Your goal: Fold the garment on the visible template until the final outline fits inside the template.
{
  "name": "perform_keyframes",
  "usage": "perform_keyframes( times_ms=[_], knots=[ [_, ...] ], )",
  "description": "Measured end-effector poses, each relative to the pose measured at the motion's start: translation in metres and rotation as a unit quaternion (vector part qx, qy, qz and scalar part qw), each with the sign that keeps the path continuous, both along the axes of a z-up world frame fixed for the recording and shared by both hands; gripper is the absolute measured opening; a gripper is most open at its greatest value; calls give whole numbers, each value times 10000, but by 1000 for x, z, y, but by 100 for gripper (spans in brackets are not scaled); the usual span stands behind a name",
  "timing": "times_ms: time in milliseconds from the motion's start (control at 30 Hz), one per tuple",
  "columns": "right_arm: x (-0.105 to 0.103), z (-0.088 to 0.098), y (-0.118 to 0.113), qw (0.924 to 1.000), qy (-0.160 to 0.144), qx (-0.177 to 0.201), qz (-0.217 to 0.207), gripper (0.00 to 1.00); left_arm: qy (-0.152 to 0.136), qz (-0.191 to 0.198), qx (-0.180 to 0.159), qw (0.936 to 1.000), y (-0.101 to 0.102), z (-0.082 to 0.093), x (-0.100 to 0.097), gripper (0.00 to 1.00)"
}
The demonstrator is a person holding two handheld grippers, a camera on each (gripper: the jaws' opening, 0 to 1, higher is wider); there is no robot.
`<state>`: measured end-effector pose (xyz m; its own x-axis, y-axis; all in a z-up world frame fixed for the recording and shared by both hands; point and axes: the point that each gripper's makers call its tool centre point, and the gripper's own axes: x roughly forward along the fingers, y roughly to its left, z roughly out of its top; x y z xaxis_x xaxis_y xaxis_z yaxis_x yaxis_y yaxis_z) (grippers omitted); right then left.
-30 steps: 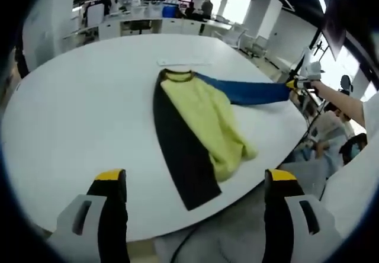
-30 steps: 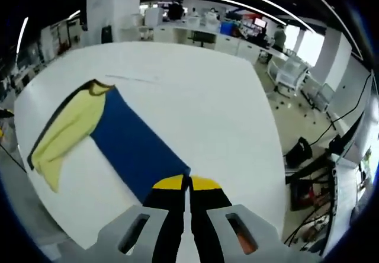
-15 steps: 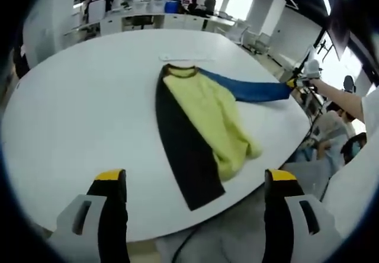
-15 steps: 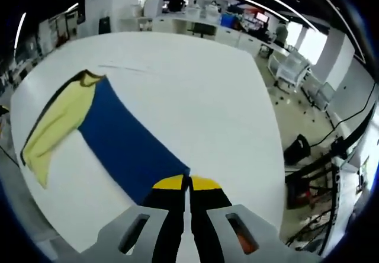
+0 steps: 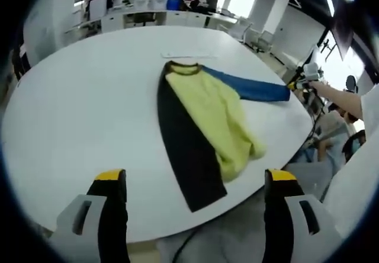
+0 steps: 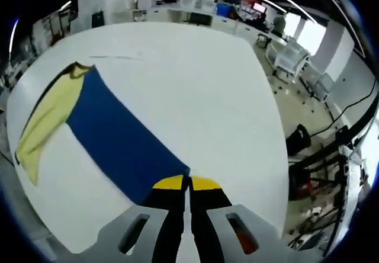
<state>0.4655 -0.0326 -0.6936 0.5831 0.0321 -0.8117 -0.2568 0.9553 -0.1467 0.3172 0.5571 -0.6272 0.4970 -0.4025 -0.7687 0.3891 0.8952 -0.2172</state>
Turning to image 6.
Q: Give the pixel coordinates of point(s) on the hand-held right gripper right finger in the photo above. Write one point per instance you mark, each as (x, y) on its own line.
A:
(204, 215)

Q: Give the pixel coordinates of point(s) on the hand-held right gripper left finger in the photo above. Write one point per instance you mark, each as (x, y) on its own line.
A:
(171, 215)

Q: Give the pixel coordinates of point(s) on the yellow blue black garment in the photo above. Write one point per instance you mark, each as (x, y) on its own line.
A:
(118, 138)

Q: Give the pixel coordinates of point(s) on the black bag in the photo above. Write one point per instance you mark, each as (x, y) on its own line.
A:
(298, 141)

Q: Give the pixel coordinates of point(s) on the white mesh chair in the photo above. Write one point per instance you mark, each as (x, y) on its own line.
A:
(322, 86)
(288, 57)

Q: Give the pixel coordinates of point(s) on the white cabinet counter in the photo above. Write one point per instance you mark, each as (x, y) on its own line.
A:
(237, 23)

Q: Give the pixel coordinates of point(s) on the black office chair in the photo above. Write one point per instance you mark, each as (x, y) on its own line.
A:
(200, 19)

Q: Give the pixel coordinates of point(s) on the blue storage bin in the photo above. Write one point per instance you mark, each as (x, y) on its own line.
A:
(222, 9)

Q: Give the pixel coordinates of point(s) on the pink-lit monitor screen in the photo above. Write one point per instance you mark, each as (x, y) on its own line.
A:
(259, 7)

